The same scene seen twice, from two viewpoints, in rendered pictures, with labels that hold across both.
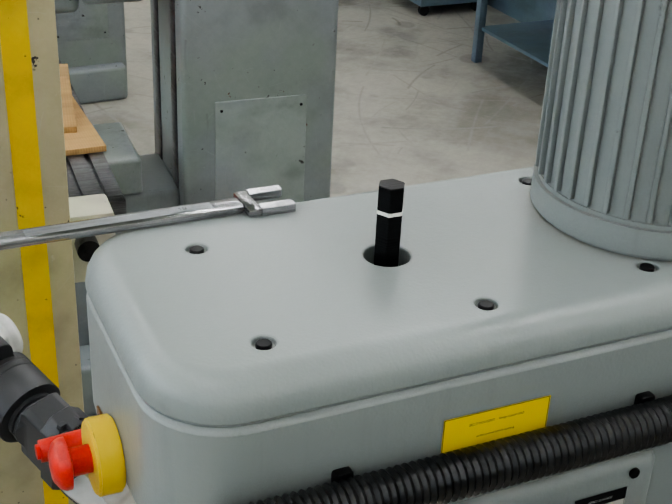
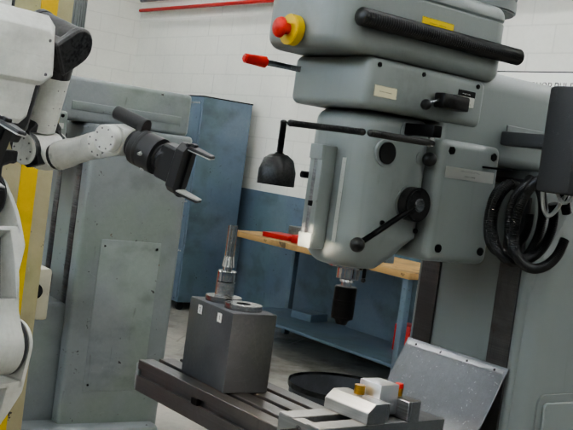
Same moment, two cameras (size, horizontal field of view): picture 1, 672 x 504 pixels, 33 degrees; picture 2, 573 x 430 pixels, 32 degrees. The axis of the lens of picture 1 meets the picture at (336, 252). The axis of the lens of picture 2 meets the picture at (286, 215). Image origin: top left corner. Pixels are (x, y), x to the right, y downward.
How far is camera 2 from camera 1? 1.56 m
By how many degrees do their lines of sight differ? 27
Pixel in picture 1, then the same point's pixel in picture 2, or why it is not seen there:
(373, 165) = not seen: hidden behind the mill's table
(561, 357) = (457, 10)
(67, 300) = (31, 303)
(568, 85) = not seen: outside the picture
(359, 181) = not seen: hidden behind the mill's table
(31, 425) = (169, 149)
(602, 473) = (467, 81)
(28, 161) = (27, 197)
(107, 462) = (300, 22)
